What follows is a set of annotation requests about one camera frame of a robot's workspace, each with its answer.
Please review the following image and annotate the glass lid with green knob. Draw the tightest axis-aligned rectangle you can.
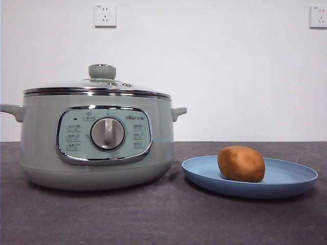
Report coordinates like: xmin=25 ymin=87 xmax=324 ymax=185
xmin=23 ymin=63 xmax=172 ymax=99

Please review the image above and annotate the brown potato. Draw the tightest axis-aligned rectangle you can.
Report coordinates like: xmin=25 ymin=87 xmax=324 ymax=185
xmin=217 ymin=145 xmax=267 ymax=183

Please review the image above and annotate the pale green electric steamer pot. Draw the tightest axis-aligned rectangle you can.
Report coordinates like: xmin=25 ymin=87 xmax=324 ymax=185
xmin=0 ymin=91 xmax=188 ymax=192

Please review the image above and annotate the blue round plate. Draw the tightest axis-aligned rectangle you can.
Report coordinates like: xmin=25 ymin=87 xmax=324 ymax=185
xmin=181 ymin=155 xmax=319 ymax=200

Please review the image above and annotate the white wall socket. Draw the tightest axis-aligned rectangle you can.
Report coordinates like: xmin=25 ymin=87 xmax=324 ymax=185
xmin=309 ymin=6 xmax=327 ymax=29
xmin=94 ymin=4 xmax=117 ymax=28

